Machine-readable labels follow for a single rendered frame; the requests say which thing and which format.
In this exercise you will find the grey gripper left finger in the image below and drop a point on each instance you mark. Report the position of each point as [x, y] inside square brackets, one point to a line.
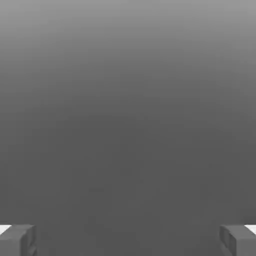
[16, 242]

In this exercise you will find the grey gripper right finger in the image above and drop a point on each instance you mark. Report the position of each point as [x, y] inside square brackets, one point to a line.
[240, 242]

